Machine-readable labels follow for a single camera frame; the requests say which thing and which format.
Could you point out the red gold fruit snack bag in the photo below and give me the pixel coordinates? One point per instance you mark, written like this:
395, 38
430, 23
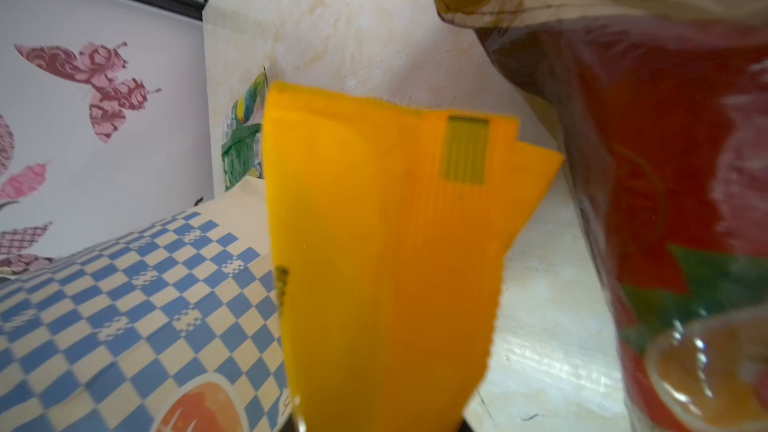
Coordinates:
660, 108

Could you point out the blue checkered paper bag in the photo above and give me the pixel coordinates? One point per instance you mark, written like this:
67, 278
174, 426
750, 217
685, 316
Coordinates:
173, 327

